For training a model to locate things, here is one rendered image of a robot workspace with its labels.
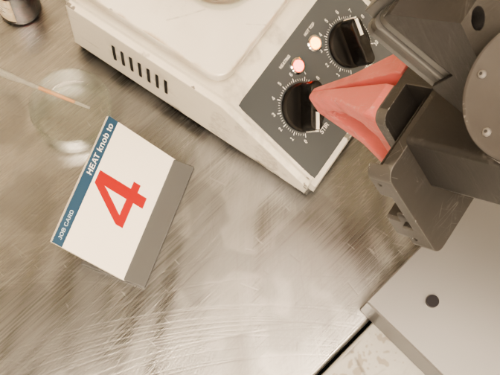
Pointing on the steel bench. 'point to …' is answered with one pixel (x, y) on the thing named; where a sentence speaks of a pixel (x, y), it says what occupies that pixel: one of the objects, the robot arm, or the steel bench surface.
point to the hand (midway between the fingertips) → (327, 103)
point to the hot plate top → (198, 30)
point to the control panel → (295, 45)
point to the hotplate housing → (263, 153)
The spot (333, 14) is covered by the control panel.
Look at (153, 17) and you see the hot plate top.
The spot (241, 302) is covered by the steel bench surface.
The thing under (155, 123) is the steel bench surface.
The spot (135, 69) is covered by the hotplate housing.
